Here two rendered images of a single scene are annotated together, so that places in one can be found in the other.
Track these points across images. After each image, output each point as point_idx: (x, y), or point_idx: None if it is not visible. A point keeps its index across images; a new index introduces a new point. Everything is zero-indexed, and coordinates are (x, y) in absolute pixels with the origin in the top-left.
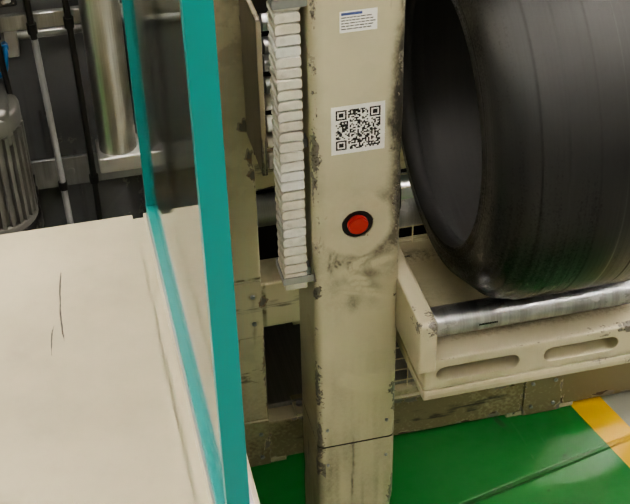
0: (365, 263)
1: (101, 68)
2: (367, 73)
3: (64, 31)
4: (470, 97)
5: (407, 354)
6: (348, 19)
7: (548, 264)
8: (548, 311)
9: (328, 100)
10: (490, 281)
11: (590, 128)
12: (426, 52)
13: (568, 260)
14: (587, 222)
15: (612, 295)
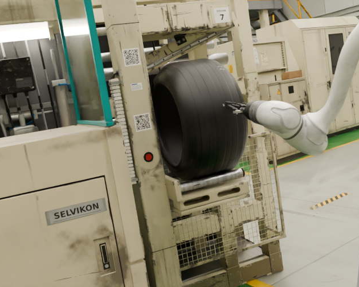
0: (153, 172)
1: (62, 117)
2: (142, 103)
3: (51, 111)
4: (180, 144)
5: (174, 207)
6: (133, 86)
7: (207, 144)
8: (215, 179)
9: (131, 113)
10: (192, 162)
11: (207, 97)
12: (164, 131)
13: (212, 143)
14: (214, 126)
15: (233, 173)
